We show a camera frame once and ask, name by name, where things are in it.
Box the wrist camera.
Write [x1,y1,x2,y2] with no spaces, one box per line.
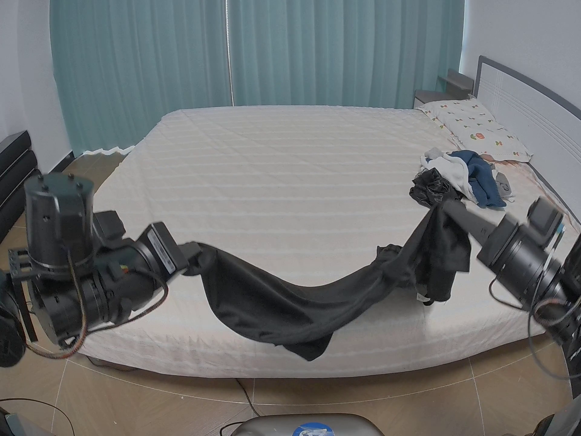
[93,210,127,249]
[528,197,565,240]

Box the black cable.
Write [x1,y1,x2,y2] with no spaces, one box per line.
[235,377,262,418]

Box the black chest of drawers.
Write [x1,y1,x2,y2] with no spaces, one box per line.
[0,130,37,244]

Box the black T-shirt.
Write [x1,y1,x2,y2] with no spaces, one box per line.
[182,198,473,362]

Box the white garment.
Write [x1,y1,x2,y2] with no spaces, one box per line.
[420,155,475,201]

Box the dark blue garment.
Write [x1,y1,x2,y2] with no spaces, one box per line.
[447,149,507,210]

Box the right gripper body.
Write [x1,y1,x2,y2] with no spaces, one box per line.
[477,216,563,310]

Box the white printed pillow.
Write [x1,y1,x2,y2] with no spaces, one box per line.
[418,99,533,162]

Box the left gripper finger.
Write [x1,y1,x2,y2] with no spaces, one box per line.
[181,242,205,271]

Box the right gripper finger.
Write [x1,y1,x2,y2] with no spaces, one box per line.
[440,200,504,249]

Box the grey bedside table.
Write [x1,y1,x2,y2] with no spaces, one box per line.
[414,68,475,110]

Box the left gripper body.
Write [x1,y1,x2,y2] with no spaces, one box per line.
[91,222,187,330]

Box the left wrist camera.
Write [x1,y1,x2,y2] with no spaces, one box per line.
[93,210,127,249]

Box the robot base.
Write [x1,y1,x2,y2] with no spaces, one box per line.
[231,414,382,436]

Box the black lace garment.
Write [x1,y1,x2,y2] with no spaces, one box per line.
[409,170,464,210]

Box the bed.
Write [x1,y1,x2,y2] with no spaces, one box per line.
[82,55,581,378]

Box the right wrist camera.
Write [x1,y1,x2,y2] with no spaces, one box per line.
[528,197,565,240]

